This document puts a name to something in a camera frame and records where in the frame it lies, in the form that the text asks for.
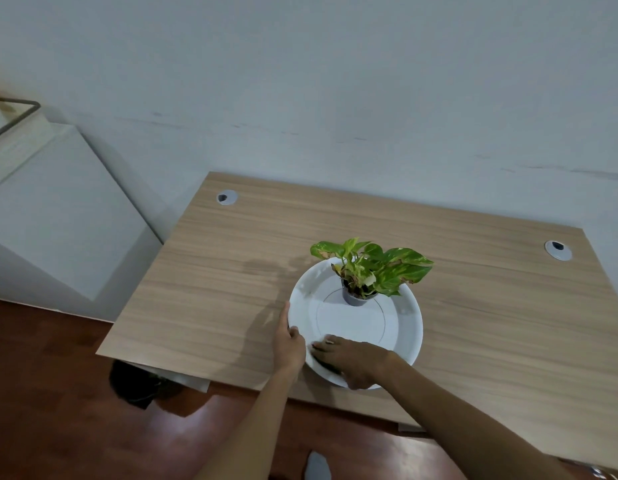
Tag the white cabinet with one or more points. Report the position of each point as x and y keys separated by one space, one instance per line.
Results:
x=58 y=219

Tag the person's right forearm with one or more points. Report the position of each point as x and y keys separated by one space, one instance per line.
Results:
x=459 y=424

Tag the person's left forearm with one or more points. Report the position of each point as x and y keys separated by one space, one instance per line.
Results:
x=249 y=429

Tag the black object under desk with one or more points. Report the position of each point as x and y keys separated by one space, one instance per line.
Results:
x=136 y=383

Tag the white round plastic tray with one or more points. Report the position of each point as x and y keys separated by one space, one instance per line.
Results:
x=359 y=319

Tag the person's right hand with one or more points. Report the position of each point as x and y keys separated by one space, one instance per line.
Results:
x=361 y=357

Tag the person's grey shoe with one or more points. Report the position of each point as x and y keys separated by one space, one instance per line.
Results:
x=317 y=467

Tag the person's left hand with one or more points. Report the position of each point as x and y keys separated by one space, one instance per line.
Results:
x=288 y=350

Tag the person's left thumb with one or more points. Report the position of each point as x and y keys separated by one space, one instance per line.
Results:
x=296 y=333

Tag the small potted green plant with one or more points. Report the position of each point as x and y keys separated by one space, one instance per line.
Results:
x=371 y=269

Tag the person's right fingers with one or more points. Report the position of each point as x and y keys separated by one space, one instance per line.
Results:
x=330 y=348

